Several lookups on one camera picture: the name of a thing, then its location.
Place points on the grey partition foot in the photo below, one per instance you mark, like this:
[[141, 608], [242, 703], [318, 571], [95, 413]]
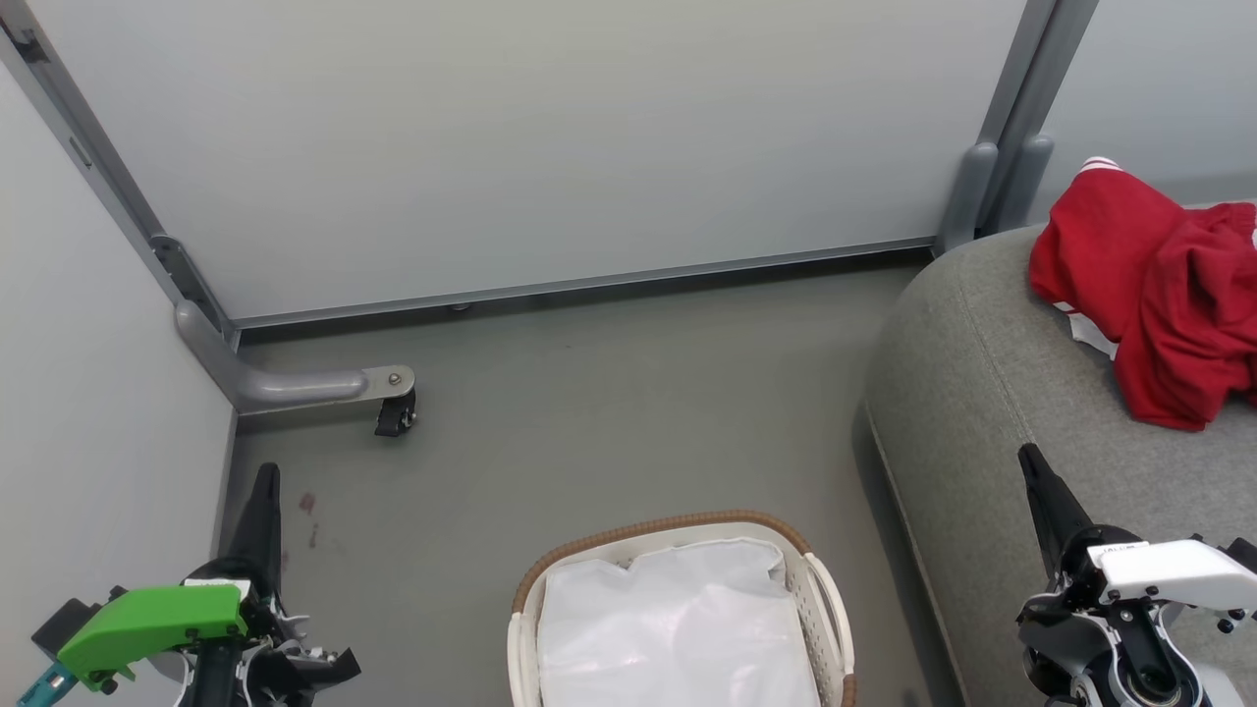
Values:
[[285, 388]]

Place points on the red garment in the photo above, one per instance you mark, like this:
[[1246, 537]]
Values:
[[1169, 295]]

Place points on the grey fabric sofa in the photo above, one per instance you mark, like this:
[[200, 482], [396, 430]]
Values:
[[982, 393]]

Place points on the black caster wheel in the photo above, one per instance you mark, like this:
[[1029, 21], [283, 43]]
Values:
[[395, 417]]

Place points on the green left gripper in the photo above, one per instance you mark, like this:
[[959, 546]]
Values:
[[147, 619]]

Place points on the white cloth in basket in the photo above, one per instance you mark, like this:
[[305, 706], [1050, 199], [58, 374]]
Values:
[[678, 628]]

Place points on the grey single partition post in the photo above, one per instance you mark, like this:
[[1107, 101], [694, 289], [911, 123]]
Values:
[[98, 167]]

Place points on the grey partition base rail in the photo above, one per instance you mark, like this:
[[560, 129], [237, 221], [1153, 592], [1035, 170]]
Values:
[[589, 285]]

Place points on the grey double partition post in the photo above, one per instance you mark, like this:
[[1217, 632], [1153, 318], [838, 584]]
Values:
[[1011, 128]]

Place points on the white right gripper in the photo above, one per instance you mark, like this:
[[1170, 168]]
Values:
[[1169, 574]]

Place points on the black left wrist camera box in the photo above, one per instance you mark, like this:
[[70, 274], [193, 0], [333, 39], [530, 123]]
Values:
[[64, 624]]

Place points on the white laundry basket brown rim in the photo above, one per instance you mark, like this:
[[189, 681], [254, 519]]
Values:
[[825, 609]]

